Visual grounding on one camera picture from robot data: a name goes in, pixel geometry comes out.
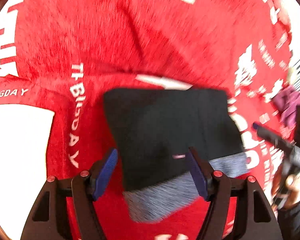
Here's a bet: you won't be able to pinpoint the purple cloth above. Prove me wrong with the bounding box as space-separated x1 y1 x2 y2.
272 85 300 128

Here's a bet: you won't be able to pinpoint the red sofa cover with lettering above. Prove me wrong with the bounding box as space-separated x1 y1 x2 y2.
0 71 286 239

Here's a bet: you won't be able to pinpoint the black pants with patterned waistband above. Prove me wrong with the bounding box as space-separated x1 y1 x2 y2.
103 88 248 223

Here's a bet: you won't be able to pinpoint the red back cushion white characters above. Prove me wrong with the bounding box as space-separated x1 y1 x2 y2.
0 0 296 98

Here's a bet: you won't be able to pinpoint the person's right hand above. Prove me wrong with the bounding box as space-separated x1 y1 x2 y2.
271 164 300 210

